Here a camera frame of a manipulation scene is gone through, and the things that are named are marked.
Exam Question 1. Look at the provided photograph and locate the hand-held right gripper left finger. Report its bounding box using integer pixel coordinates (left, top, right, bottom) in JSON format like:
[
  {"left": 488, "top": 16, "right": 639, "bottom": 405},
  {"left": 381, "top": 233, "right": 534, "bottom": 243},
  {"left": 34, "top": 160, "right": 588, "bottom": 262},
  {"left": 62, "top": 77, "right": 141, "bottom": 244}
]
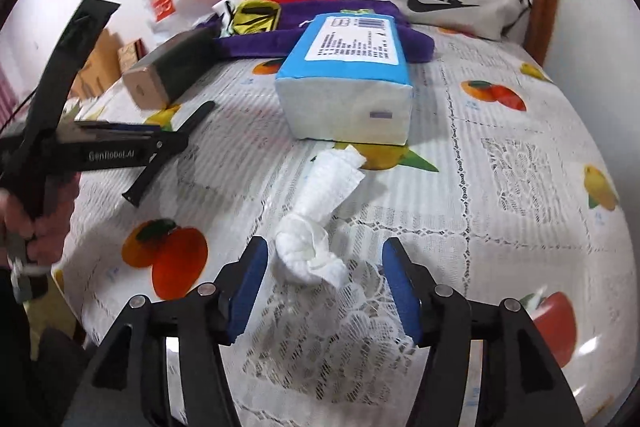
[{"left": 62, "top": 236, "right": 269, "bottom": 427}]

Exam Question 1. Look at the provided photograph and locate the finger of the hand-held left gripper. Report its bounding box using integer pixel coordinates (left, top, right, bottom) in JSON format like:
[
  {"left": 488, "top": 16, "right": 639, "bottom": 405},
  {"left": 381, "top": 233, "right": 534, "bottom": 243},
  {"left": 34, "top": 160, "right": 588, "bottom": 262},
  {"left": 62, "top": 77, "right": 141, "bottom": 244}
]
[
  {"left": 121, "top": 101, "right": 217, "bottom": 208},
  {"left": 22, "top": 0, "right": 122, "bottom": 142}
]

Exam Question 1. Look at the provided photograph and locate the fruit print lace tablecloth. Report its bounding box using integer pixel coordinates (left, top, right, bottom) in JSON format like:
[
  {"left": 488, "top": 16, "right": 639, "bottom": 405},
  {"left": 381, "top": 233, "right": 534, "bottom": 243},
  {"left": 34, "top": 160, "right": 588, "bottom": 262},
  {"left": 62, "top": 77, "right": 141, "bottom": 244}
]
[{"left": 50, "top": 19, "right": 632, "bottom": 427}]

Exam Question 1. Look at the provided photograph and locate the white tissue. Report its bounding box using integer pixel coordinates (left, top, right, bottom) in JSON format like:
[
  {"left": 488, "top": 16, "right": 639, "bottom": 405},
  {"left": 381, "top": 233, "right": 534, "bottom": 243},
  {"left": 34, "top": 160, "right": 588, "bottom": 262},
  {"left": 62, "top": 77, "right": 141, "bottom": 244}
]
[{"left": 272, "top": 146, "right": 367, "bottom": 285}]

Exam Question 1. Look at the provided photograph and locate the dark green tin box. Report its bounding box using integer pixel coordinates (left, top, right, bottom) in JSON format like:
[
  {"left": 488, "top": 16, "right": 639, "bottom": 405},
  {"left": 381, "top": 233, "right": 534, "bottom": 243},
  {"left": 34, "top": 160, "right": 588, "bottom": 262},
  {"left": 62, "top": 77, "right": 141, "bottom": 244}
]
[{"left": 121, "top": 28, "right": 217, "bottom": 110}]

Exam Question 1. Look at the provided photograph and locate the person's left hand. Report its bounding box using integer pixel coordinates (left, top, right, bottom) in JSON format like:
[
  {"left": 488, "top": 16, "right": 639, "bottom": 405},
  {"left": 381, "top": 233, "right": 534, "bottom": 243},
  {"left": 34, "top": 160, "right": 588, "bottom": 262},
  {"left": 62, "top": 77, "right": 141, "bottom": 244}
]
[{"left": 0, "top": 172, "right": 81, "bottom": 268}]

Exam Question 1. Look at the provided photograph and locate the blue tissue pack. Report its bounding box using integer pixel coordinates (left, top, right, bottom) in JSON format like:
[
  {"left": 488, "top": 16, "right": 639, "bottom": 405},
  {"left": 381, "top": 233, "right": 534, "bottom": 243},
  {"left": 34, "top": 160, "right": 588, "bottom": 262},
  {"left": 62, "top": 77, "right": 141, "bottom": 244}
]
[{"left": 275, "top": 9, "right": 413, "bottom": 146}]

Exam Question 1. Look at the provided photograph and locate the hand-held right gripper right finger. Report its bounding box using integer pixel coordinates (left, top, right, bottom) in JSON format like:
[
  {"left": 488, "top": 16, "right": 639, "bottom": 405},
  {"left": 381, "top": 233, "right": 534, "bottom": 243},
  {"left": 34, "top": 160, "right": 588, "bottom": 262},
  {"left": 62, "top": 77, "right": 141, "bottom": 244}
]
[{"left": 382, "top": 237, "right": 586, "bottom": 427}]

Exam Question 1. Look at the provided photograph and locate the cardboard box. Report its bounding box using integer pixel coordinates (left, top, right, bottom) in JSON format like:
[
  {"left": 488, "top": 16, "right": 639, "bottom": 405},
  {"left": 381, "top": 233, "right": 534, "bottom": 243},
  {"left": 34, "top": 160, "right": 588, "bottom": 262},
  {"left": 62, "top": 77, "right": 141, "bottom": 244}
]
[{"left": 65, "top": 32, "right": 126, "bottom": 108}]

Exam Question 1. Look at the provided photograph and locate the purple towel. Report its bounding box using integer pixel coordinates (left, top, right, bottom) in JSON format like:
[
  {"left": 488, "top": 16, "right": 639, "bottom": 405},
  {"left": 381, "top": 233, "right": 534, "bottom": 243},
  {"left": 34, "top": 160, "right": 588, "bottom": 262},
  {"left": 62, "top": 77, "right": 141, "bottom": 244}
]
[{"left": 200, "top": 0, "right": 435, "bottom": 62}]

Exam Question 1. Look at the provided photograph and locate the person's dark clothing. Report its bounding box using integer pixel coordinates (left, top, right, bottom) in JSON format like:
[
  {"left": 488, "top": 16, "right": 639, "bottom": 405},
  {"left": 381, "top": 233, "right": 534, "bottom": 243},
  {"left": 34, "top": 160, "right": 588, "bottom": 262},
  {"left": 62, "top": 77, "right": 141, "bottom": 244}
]
[{"left": 0, "top": 267, "right": 101, "bottom": 427}]

